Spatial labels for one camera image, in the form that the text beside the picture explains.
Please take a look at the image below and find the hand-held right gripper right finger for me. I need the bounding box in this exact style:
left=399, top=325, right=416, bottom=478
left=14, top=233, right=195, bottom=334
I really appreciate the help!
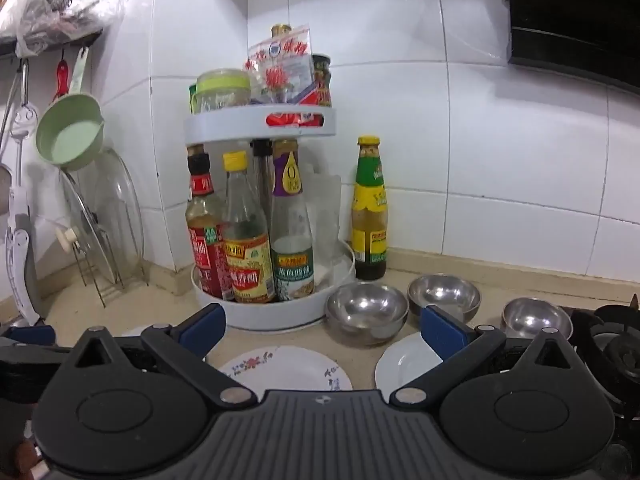
left=390, top=305, right=576, bottom=409

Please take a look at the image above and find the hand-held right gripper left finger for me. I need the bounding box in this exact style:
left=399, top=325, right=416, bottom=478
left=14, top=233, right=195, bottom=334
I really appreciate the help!
left=65, top=304, right=253, bottom=407

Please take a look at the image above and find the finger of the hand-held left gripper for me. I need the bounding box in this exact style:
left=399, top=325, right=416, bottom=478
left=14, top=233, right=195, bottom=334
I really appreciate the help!
left=0, top=325, right=57, bottom=347

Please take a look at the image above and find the steel bowl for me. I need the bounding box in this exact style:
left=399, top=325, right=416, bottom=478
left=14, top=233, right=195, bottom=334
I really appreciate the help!
left=407, top=274, right=482, bottom=325
left=501, top=297, right=574, bottom=342
left=325, top=282, right=410, bottom=347

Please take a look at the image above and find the plain white plate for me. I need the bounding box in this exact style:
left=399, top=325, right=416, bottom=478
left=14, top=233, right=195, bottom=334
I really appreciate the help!
left=375, top=332, right=446, bottom=398

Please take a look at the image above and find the floral print plate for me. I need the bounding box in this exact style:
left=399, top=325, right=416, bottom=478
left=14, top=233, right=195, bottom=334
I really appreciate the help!
left=217, top=346, right=353, bottom=392

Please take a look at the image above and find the red label sauce bottle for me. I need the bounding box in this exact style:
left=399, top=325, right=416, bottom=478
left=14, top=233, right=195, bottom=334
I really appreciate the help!
left=186, top=144, right=236, bottom=301

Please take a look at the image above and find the yellow cap vinegar bottle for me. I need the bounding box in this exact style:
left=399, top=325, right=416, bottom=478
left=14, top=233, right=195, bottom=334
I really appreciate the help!
left=220, top=151, right=277, bottom=305

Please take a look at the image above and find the purple label clear bottle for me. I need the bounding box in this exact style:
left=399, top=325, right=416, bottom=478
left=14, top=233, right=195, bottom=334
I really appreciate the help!
left=270, top=139, right=316, bottom=301

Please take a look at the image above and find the yellow cap green label bottle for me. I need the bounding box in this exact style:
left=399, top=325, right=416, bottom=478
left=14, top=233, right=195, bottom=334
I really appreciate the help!
left=351, top=135, right=390, bottom=282

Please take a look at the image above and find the glass pot lid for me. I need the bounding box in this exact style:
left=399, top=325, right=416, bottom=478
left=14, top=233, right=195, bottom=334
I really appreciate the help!
left=59, top=147, right=146, bottom=287

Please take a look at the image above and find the slim dark-capped bottle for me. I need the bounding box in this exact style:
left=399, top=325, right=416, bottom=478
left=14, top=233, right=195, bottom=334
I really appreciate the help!
left=250, top=139, right=273, bottom=206

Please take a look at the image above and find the black gas stove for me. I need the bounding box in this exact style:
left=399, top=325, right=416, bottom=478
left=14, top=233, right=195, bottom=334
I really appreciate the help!
left=560, top=295, right=640, bottom=480

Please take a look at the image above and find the green plastic scoop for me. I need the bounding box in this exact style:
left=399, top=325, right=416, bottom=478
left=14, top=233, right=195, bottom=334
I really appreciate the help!
left=35, top=47, right=105, bottom=172

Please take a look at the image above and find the white two-tier spice rack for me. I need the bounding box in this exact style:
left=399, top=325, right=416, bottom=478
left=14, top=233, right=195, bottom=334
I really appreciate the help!
left=182, top=105, right=357, bottom=332

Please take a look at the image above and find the green lid plastic jar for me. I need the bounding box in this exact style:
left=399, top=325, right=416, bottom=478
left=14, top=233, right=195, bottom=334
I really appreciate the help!
left=195, top=69, right=252, bottom=113

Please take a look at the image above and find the red and white seasoning packet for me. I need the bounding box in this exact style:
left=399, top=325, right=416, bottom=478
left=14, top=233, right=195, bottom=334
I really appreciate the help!
left=244, top=24, right=321, bottom=106

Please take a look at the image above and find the dark lid sauce jar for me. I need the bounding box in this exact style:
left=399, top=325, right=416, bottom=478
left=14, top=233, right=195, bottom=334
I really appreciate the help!
left=311, top=53, right=333, bottom=107

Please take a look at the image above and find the crumpled plastic bag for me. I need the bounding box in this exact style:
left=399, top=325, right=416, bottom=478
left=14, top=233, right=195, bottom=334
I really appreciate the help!
left=0, top=0, right=132, bottom=57

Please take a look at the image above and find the black range hood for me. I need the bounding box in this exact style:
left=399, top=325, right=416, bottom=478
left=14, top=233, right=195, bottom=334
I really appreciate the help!
left=502, top=0, right=640, bottom=93

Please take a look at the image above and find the white handled utensil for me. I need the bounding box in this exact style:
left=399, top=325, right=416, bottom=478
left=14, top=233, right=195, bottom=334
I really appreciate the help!
left=2, top=185, right=43, bottom=326

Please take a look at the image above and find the wire lid rack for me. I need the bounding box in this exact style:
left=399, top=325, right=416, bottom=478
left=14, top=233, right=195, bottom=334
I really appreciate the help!
left=74, top=225, right=151, bottom=309

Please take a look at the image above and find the steel utensil handle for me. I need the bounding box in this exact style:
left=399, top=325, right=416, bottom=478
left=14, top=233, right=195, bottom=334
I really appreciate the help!
left=0, top=57, right=30, bottom=161

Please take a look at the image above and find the red handled utensil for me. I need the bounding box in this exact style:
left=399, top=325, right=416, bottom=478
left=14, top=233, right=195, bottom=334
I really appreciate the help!
left=52, top=59, right=70, bottom=101

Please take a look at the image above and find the black wall shelf rail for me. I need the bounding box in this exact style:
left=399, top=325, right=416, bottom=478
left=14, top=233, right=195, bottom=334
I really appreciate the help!
left=0, top=29, right=104, bottom=57

